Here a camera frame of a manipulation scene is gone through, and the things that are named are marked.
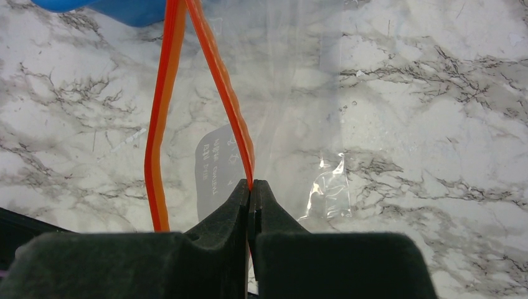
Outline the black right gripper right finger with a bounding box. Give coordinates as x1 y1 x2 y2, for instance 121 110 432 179
248 180 437 298

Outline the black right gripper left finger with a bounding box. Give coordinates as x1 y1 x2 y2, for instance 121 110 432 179
1 179 250 298

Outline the clear zip bag orange zipper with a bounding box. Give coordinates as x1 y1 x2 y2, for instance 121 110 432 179
144 1 351 232

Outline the blue plastic bin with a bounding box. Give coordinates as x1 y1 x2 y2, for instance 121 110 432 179
32 0 166 27

